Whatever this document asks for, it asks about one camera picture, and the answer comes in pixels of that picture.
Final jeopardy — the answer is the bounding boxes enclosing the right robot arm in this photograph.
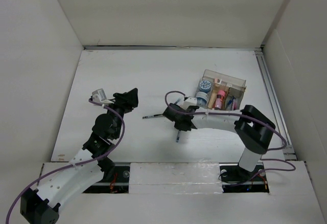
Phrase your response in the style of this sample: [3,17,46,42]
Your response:
[163,103,275,180]

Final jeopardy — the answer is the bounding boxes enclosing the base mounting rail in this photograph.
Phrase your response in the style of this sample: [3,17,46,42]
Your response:
[85,162,269,194]

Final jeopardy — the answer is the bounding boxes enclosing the dark blue pen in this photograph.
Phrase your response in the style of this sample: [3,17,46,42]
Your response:
[176,130,181,143]

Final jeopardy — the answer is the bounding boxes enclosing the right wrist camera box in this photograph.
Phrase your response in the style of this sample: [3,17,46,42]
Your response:
[179,97,197,110]

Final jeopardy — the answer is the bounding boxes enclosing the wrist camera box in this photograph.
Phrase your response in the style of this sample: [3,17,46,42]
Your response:
[91,88,108,104]
[179,97,197,110]

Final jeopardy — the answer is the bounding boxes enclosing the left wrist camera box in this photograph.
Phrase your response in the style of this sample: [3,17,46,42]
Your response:
[91,88,108,104]

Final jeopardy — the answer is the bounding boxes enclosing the red gel pen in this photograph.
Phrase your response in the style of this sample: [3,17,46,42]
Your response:
[225,96,238,111]

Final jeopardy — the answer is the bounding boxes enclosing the clear desk organizer box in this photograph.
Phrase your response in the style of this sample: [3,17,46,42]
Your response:
[195,70,246,111]

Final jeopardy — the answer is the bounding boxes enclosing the aluminium rail right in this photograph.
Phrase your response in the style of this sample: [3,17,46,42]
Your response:
[255,49,297,161]

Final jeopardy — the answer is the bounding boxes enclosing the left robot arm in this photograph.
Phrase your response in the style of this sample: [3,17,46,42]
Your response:
[20,88,138,223]

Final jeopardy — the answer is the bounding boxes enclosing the black thin pen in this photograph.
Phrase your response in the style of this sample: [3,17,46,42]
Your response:
[142,114,164,119]

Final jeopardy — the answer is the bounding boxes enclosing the blue round tape tin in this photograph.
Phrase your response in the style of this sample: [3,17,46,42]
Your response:
[199,80,212,93]

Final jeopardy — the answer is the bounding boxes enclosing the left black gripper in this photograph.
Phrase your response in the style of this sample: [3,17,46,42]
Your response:
[101,88,137,139]

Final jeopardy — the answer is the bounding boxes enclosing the pink glue bottle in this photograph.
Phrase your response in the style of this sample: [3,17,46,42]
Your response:
[214,89,226,110]

